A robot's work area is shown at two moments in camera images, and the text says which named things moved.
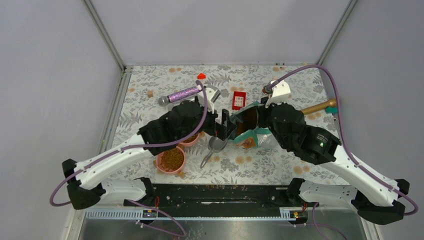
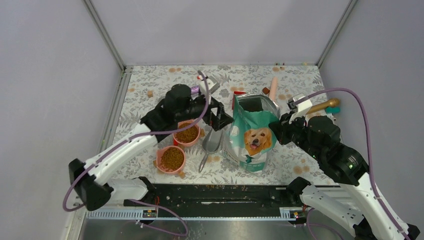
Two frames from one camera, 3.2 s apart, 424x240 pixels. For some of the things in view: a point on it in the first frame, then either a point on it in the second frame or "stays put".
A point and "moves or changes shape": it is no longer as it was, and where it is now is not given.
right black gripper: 262,111 to 281,128
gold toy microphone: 332,102 stays put
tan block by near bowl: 182,175 stays put
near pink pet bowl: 171,161 stays put
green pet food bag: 248,134 moves or changes shape
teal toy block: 331,109 stays put
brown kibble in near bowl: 172,159 stays put
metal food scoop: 215,144 moves or changes shape
